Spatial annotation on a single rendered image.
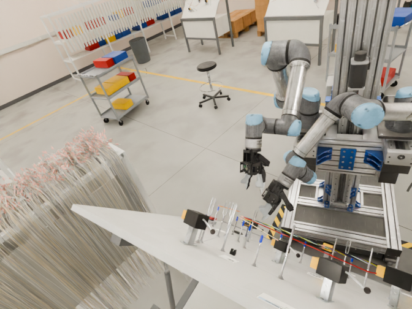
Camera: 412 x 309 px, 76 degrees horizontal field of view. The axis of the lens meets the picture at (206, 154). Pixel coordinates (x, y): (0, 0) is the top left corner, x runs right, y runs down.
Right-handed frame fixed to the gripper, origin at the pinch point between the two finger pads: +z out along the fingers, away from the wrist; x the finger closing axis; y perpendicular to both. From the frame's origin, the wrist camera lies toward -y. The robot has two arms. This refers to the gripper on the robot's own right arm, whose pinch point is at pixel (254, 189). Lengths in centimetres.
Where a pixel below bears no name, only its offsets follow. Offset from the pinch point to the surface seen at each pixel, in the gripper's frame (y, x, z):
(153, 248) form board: 70, 24, -7
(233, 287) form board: 65, 43, -5
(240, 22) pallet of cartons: -514, -440, -272
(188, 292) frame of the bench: 21, -26, 59
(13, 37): -31, -787, -215
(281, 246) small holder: 25.4, 29.9, 7.6
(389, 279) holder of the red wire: 11, 58, 12
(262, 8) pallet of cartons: -495, -353, -280
